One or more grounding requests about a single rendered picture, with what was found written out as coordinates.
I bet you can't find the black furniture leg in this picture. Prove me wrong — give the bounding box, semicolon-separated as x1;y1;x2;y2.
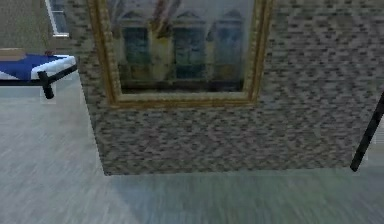
349;91;384;173

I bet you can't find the blue and white bed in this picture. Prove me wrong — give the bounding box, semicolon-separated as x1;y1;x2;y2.
0;53;78;100

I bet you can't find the tan box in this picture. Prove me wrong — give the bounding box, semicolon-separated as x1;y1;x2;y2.
0;47;27;62

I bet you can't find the white framed window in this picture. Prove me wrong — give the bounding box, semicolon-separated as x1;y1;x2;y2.
44;0;70;38

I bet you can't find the gold framed painting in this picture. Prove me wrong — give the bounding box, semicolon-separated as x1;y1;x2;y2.
85;0;275;109

